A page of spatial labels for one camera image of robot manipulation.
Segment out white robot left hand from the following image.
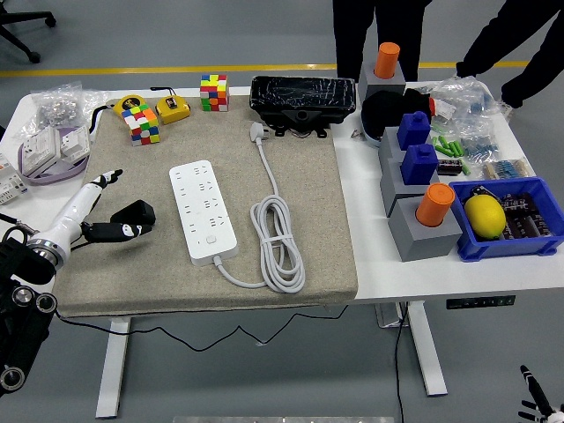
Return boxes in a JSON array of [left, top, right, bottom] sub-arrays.
[[26, 168, 155, 261]]

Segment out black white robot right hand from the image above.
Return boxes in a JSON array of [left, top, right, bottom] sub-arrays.
[[517, 364, 564, 423]]

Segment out black plug adapter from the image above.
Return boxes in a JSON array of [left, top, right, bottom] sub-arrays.
[[109, 199, 156, 228]]

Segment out white power strip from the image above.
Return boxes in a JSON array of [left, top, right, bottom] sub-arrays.
[[168, 159, 240, 267]]

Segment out thin black plug cord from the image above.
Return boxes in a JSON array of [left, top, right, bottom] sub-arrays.
[[53, 303, 352, 353]]

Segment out purple tray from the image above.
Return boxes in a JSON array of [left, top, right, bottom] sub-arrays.
[[17, 125, 93, 186]]

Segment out white circuit breaker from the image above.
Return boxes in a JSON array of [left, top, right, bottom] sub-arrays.
[[0, 152, 30, 206]]

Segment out grey-brown mat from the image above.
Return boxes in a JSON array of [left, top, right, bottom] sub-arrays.
[[56, 93, 359, 319]]

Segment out multicolour puzzle cube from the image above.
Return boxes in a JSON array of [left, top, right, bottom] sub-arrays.
[[199, 73, 229, 113], [121, 104, 161, 147]]

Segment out clear bag of metal nuts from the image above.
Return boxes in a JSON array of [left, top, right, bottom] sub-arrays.
[[28, 81, 88, 130]]

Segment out black table control panel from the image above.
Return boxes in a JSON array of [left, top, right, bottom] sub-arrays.
[[445, 294, 516, 310]]

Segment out round yellow tape measure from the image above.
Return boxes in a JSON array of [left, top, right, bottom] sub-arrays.
[[87, 93, 147, 134]]

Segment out white table leg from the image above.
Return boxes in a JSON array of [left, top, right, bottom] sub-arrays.
[[95, 316, 132, 419], [404, 301, 449, 397]]

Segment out square yellow tape measure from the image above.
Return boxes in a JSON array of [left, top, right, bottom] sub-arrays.
[[149, 85, 192, 126]]

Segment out blue plastic bin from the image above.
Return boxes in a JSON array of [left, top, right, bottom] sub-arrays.
[[448, 176, 564, 263]]

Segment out grey box under table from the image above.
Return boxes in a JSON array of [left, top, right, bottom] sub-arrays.
[[375, 302, 411, 330]]

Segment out yellow lemon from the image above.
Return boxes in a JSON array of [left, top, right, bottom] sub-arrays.
[[464, 194, 507, 241]]

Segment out grey block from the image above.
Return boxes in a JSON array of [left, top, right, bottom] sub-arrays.
[[377, 126, 435, 160], [379, 154, 442, 218], [357, 61, 407, 101], [387, 196, 464, 263]]

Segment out black office chair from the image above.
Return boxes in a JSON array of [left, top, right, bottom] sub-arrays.
[[0, 0, 57, 64]]

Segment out black metal clip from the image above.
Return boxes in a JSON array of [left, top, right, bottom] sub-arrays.
[[467, 184, 503, 204]]

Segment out orange cylinder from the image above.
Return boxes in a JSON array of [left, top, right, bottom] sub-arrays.
[[415, 182, 456, 228], [374, 41, 401, 80]]

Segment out clear bag of taped resistors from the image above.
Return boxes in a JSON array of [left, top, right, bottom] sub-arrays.
[[481, 157, 537, 181]]

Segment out black wrapped device box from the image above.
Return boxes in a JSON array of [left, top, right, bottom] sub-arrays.
[[249, 75, 357, 138]]

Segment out clear bag of blue resistors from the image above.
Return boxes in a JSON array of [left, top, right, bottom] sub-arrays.
[[456, 121, 501, 160], [431, 75, 503, 129]]

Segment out blue block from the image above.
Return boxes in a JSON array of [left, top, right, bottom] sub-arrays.
[[399, 143, 440, 185], [396, 110, 432, 152]]

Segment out white label card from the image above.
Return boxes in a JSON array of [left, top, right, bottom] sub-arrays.
[[434, 99, 457, 120]]

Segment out black cloth bundle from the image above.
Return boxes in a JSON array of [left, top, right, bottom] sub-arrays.
[[360, 87, 435, 137]]

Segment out person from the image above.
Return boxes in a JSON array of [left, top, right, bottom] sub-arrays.
[[456, 0, 564, 120], [330, 0, 435, 84]]

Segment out white switch box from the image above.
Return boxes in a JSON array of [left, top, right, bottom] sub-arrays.
[[21, 127, 63, 175], [59, 125, 92, 160]]

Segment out black hanging cable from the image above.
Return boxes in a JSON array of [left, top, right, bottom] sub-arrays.
[[393, 302, 409, 423]]

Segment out white power strip cord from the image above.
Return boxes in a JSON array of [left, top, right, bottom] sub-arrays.
[[212, 121, 307, 294]]

